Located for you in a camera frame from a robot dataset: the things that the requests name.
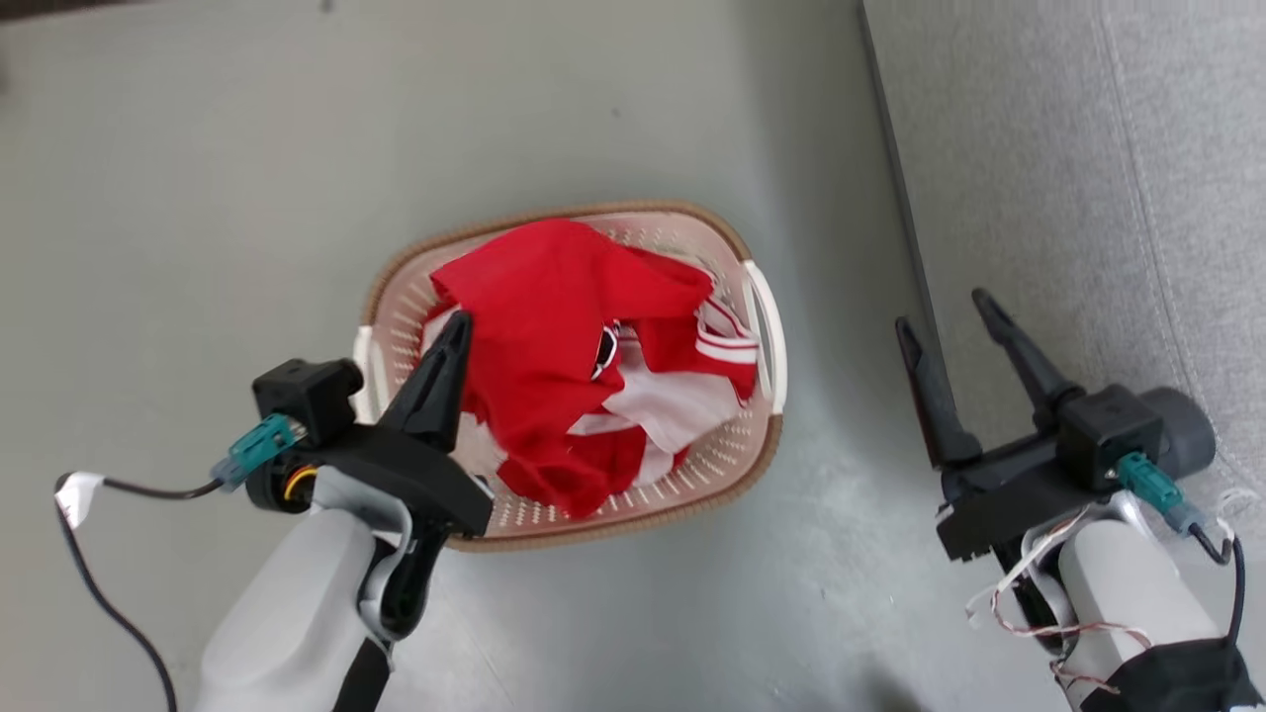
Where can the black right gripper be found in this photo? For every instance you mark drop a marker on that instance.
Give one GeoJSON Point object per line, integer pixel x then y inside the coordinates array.
{"type": "Point", "coordinates": [1009, 504]}

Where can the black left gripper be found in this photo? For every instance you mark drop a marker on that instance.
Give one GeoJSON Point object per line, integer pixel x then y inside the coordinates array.
{"type": "Point", "coordinates": [415, 475]}

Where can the red Bulls jersey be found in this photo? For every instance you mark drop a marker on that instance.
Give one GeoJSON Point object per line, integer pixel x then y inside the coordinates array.
{"type": "Point", "coordinates": [554, 475]}

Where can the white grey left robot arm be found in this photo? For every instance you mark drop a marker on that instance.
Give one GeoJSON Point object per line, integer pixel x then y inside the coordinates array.
{"type": "Point", "coordinates": [287, 613]}

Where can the beige perforated laundry basket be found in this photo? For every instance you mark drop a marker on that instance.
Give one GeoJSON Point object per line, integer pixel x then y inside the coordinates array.
{"type": "Point", "coordinates": [712, 465]}

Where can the grey fabric sofa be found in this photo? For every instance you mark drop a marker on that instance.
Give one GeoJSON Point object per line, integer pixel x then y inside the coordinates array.
{"type": "Point", "coordinates": [1068, 148]}

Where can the black fabric arm sleeve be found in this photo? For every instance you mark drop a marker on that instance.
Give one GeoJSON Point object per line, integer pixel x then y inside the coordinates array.
{"type": "Point", "coordinates": [1177, 677]}

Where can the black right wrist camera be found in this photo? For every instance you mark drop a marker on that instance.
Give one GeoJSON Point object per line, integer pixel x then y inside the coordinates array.
{"type": "Point", "coordinates": [1108, 435]}

